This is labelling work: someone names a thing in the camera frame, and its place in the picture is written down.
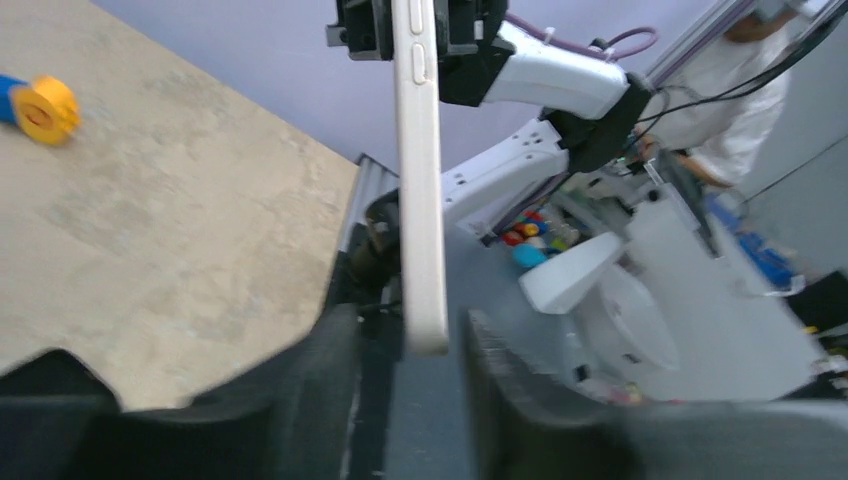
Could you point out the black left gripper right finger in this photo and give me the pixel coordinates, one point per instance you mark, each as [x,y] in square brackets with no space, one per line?
[528,425]

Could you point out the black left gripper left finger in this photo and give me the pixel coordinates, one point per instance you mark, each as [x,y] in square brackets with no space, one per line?
[285,418]

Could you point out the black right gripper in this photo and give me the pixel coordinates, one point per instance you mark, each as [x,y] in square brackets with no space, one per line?
[463,35]

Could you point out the white phone case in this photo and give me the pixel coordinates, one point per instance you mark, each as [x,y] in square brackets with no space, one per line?
[420,196]

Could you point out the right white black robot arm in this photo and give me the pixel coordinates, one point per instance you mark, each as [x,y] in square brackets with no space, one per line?
[587,106]

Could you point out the white desk lamp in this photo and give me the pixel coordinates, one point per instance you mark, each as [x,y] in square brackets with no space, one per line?
[622,323]

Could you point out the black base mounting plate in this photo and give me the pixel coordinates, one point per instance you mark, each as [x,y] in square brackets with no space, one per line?
[367,274]

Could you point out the person in white shirt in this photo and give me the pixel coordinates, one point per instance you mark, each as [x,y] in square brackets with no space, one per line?
[715,113]

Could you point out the yellow toy block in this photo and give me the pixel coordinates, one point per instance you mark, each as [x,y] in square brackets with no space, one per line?
[46,110]

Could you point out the blue toy block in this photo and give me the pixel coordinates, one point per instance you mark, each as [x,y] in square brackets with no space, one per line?
[7,85]

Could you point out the aluminium frame rail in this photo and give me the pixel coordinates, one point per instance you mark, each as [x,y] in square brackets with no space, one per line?
[372,181]

